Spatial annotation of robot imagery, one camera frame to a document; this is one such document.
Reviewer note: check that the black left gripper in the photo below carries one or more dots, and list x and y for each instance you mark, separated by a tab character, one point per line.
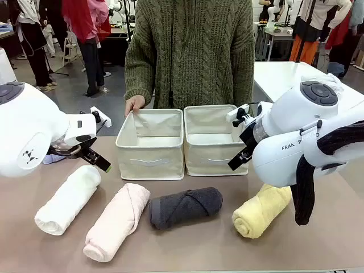
66	153

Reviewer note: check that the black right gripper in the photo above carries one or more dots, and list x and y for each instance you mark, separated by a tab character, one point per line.
248	136

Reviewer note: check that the lavender blue towel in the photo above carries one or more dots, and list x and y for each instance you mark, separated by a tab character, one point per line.
51	159

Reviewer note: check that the white towel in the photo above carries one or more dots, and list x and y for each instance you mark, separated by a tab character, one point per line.
65	202

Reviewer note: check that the beige fabric storage bin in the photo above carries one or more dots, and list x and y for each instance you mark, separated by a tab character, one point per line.
150	165
210	162

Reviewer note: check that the yellow towel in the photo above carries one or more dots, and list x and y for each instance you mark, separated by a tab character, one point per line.
258	213

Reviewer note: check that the pink towel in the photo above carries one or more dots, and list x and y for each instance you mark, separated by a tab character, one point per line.
113	224

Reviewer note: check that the dark grey towel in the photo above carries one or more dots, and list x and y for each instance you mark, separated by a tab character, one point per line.
185	207

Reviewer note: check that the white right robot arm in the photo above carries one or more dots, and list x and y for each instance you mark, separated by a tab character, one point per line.
284	159

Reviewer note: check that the person's right forearm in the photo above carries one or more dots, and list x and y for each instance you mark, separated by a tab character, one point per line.
139	79

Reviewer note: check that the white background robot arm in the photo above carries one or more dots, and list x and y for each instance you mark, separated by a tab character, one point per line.
274	11

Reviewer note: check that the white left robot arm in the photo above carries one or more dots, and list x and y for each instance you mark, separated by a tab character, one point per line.
28	128

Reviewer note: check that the person's left forearm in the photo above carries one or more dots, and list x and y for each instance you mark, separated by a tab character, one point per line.
243	82

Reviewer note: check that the person's right hand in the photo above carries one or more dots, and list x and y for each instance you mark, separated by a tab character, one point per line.
136	103

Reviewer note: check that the white side table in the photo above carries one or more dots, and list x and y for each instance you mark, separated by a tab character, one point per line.
278	76

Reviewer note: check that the bystander in red top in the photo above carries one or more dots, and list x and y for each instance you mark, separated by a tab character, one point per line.
91	65

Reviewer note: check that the person in green knit sweater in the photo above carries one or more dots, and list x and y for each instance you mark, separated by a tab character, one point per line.
193	57

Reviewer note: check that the white step ladder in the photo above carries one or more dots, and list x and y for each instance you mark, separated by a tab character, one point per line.
69	42

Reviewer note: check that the bystander in orange trousers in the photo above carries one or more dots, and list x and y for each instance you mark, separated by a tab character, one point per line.
304	48

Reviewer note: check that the bystander in black trousers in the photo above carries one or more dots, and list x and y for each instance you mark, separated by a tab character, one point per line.
34	51

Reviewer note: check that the grey background table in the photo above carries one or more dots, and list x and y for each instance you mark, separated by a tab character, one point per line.
273	31

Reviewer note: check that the red hanging garment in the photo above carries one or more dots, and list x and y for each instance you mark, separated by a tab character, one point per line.
338	34

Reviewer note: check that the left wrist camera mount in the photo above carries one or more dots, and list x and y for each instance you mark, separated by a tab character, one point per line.
103	119

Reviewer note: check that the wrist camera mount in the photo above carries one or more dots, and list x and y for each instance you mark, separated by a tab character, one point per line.
103	119
236	113

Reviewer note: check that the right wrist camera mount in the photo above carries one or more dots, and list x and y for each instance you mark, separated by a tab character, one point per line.
236	113

